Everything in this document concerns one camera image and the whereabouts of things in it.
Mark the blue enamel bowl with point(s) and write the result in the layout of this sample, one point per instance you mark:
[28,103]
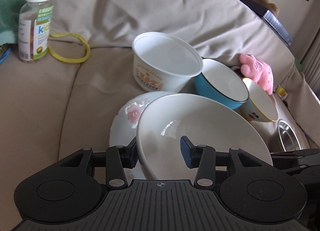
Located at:
[220,83]

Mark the dark blue book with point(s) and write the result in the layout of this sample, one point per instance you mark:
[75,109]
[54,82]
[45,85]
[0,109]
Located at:
[270,19]

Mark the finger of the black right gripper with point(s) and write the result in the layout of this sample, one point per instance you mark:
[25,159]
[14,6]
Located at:
[295,159]

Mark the kids vitamin bottle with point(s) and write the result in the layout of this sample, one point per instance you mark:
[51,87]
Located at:
[33,29]

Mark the pink plush toy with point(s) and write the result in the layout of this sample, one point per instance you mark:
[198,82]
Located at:
[258,71]

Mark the white bowl yellow rim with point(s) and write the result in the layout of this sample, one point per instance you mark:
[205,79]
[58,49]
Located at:
[259,106]

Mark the green towel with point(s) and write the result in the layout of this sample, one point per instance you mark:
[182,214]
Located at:
[10,11]

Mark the stainless steel bowl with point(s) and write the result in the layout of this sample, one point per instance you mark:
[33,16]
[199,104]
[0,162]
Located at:
[284,139]

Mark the brown plush toy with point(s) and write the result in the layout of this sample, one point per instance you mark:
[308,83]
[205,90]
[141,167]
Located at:
[270,6]

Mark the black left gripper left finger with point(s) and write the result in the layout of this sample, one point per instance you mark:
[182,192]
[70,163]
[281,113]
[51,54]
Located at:
[115,159]

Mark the large white ceramic bowl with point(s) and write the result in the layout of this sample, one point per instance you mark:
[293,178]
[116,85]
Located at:
[204,121]

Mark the yellow tag item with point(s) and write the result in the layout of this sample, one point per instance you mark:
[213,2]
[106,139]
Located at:
[281,92]

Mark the white paper bowl orange logo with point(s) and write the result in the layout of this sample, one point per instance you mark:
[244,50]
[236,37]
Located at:
[164,62]

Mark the white floral ceramic plate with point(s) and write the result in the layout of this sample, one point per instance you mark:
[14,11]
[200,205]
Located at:
[124,126]

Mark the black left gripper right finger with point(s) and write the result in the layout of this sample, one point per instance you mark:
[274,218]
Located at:
[211,164]

